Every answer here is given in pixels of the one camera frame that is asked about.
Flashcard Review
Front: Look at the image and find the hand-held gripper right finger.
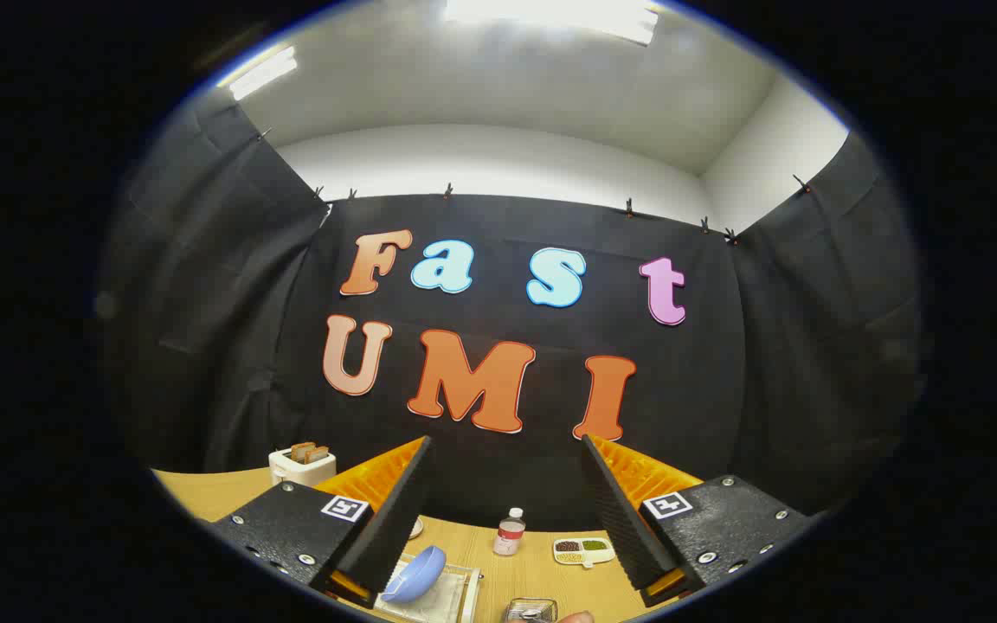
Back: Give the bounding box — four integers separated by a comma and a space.
581, 433, 815, 608

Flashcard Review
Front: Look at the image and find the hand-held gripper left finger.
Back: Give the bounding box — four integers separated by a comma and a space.
204, 435, 434, 608

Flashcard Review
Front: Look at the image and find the blue plate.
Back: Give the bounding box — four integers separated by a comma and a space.
380, 545, 447, 604

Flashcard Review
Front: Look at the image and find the white wire dish rack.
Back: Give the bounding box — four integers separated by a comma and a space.
373, 554, 482, 623

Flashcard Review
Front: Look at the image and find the metal mesh basket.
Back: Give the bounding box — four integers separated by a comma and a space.
503, 597, 560, 623

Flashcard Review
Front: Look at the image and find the white divided tray of beans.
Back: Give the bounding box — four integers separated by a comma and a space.
552, 536, 616, 568

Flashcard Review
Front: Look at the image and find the clear bottle with red label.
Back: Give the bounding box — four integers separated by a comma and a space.
493, 507, 527, 556

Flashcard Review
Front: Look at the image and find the white toaster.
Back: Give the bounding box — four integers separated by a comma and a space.
268, 443, 337, 487

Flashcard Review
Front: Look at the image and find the narrow ceiling light panel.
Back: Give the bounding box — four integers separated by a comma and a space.
228, 46, 299, 100

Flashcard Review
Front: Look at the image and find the large ceiling light panel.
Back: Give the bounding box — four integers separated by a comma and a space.
445, 0, 659, 46

